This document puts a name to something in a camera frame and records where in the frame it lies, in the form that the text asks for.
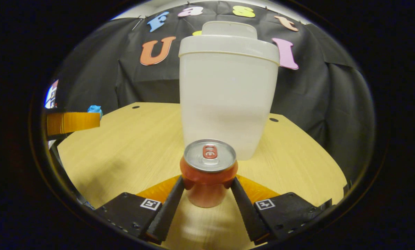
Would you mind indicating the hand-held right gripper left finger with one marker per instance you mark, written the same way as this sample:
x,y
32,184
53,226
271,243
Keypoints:
x,y
167,215

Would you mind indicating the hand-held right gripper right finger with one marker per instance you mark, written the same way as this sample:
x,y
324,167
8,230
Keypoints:
x,y
245,215

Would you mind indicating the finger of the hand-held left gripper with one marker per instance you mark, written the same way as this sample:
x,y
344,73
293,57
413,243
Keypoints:
x,y
72,123

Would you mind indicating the blue paper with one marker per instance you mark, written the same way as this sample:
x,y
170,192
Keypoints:
x,y
95,110

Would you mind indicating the red pop can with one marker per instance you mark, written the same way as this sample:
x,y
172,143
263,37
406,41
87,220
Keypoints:
x,y
209,163

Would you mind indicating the white desktop garbage bin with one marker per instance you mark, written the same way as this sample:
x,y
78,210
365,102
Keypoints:
x,y
225,97

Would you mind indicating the computer monitor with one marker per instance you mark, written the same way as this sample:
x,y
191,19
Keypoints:
x,y
51,95

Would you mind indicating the black backdrop cloth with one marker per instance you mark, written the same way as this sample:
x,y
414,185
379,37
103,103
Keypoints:
x,y
315,97

